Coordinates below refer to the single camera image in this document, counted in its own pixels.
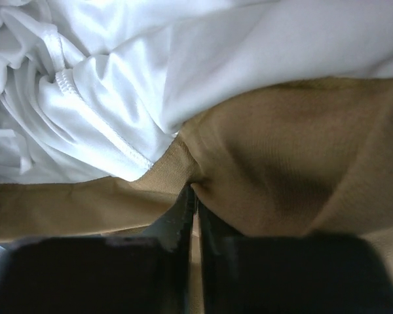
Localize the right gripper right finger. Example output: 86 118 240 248
196 199 241 313

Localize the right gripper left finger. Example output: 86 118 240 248
142 186 195 313

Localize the tan garment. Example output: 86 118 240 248
0 0 393 314

